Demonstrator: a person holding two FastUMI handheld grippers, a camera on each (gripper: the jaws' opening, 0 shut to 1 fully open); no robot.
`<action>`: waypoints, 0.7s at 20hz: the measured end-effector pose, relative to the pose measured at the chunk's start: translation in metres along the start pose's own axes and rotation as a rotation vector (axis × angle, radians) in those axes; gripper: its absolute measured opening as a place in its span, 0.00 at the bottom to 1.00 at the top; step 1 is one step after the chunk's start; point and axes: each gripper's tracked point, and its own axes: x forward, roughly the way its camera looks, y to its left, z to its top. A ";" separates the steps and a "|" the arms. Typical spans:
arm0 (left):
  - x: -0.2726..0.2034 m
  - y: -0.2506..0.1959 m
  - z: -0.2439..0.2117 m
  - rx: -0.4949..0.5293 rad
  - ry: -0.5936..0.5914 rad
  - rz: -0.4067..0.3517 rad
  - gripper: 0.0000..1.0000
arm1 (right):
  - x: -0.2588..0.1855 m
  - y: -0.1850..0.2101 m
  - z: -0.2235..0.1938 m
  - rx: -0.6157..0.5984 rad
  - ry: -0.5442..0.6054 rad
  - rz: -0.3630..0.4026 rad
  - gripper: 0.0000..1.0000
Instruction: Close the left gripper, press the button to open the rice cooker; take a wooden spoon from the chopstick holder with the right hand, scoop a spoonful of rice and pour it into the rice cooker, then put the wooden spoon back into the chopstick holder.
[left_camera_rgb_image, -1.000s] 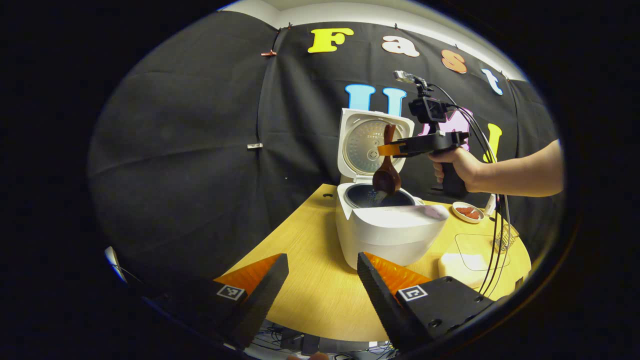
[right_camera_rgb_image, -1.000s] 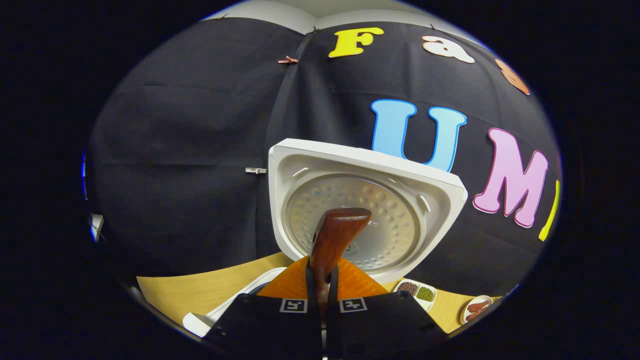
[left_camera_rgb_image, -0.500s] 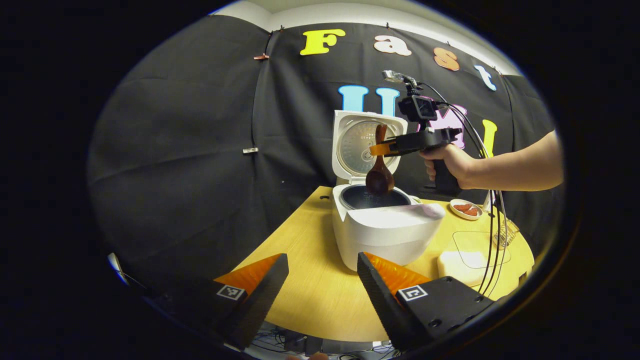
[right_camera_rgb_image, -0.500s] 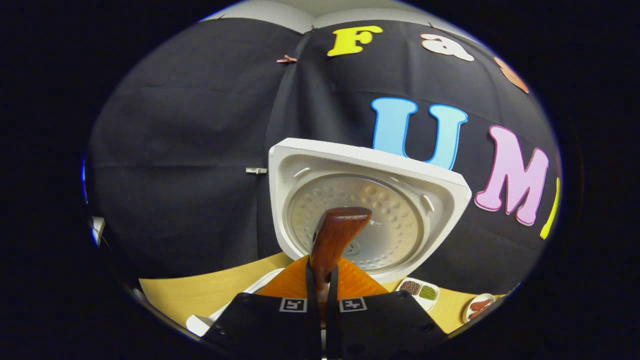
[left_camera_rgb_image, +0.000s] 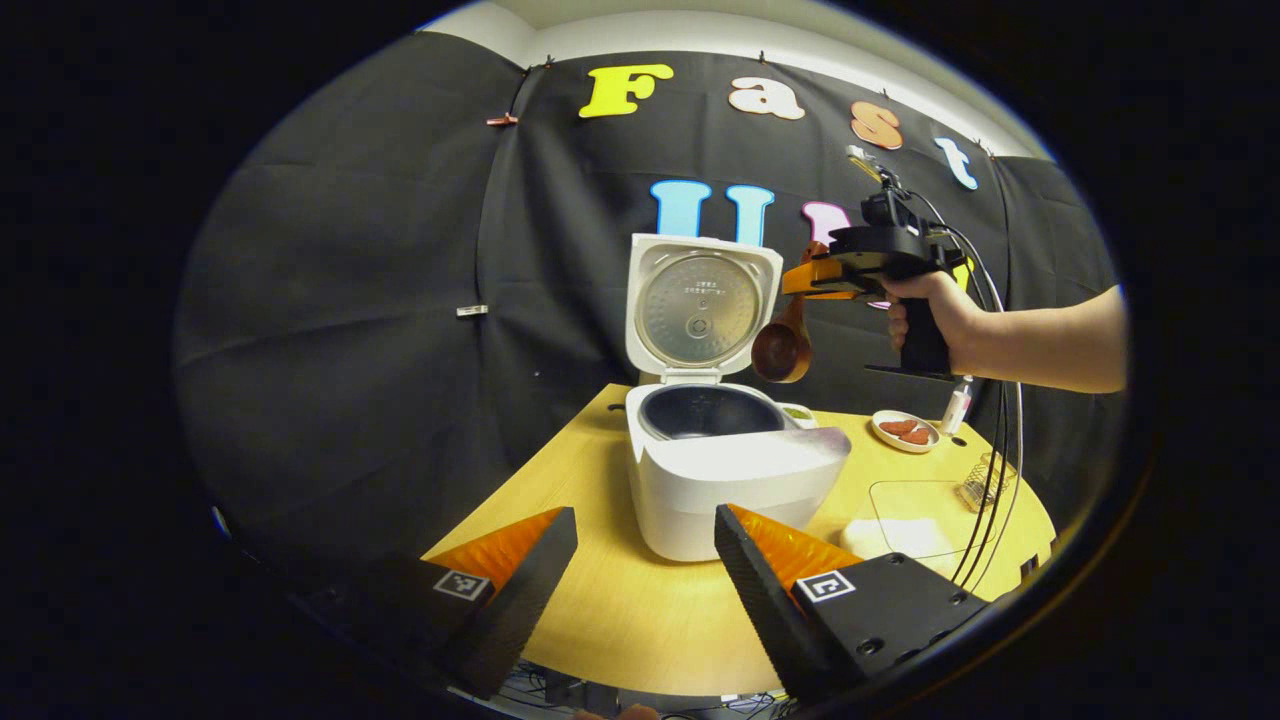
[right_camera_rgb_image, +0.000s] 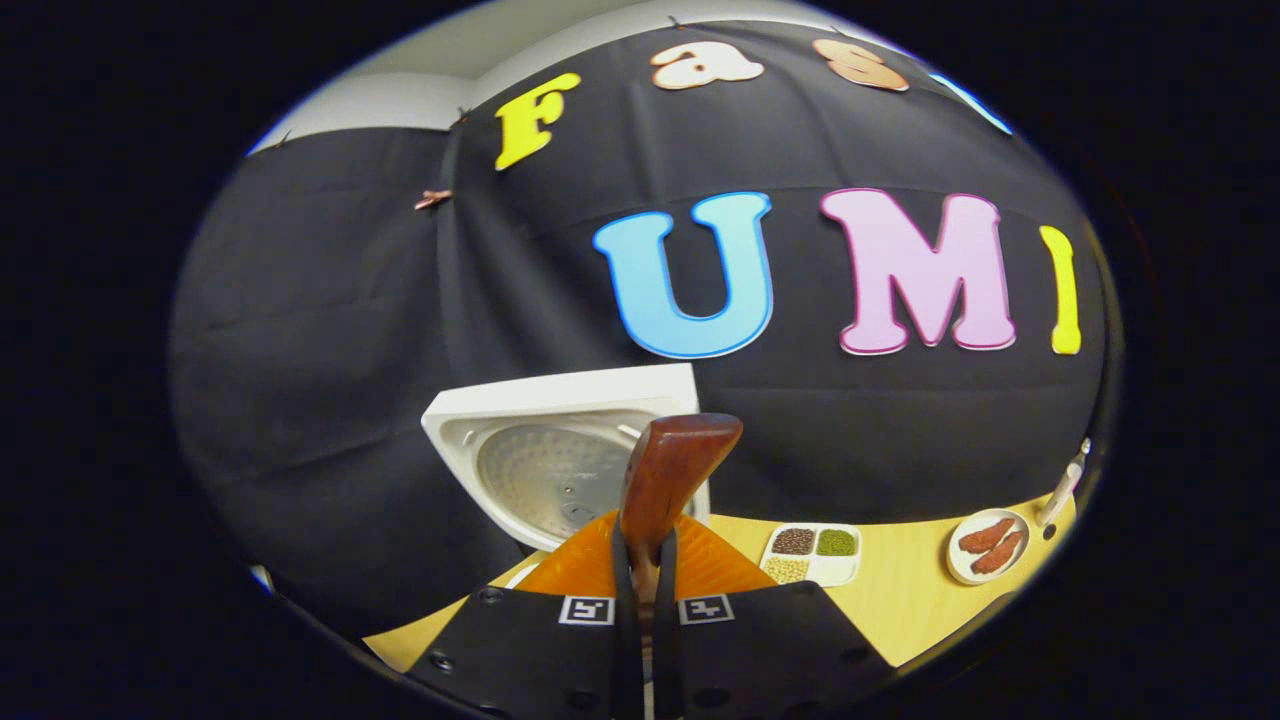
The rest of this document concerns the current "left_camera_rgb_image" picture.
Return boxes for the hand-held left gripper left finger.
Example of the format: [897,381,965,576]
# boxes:
[290,506,581,701]

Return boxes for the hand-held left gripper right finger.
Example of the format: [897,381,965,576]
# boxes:
[714,503,993,703]

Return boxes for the brown wooden spoon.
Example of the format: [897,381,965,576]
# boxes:
[752,240,831,384]

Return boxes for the white rice cooker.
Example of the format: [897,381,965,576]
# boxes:
[624,233,853,563]

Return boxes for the metal wire chopstick holder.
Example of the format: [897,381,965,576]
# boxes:
[955,452,1016,513]

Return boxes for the white round plate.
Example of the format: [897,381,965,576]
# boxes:
[871,410,941,454]

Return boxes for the clear bottle with pink label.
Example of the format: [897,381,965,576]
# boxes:
[940,376,974,437]

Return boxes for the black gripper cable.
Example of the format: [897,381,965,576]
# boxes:
[930,190,1026,591]

